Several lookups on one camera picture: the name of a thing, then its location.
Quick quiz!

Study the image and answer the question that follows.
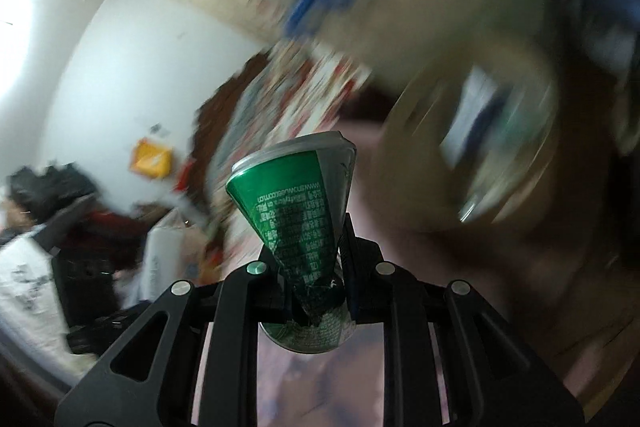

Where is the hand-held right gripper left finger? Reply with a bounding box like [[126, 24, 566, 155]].
[[54, 247, 296, 427]]

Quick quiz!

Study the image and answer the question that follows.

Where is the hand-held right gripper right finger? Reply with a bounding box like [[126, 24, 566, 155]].
[[342, 212, 586, 427]]

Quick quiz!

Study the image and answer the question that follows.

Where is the green drink can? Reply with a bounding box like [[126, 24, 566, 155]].
[[225, 131, 358, 354]]

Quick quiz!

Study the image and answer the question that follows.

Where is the beige bin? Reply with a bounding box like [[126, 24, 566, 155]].
[[372, 52, 566, 235]]

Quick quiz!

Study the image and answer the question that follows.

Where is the pink leaf-print blanket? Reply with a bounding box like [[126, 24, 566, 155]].
[[192, 117, 631, 427]]

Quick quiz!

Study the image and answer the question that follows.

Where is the patchwork floral quilt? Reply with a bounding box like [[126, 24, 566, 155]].
[[207, 72, 281, 233]]

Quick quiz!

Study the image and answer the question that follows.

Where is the black speaker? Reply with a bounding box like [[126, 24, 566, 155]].
[[52, 252, 121, 328]]

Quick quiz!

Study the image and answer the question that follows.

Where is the carved wooden headboard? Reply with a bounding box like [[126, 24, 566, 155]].
[[192, 52, 271, 228]]

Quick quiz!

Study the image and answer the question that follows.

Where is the white floral bedsheet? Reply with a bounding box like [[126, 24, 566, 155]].
[[260, 42, 381, 148]]

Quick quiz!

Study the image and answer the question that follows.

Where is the white plant-print paper bag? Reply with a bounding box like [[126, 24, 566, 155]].
[[0, 234, 71, 358]]

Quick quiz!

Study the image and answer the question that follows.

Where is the dark clothes pile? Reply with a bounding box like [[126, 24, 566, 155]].
[[7, 162, 96, 208]]

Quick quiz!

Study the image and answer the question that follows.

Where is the yellow and red wall calendar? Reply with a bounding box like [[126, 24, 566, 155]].
[[129, 139, 196, 192]]

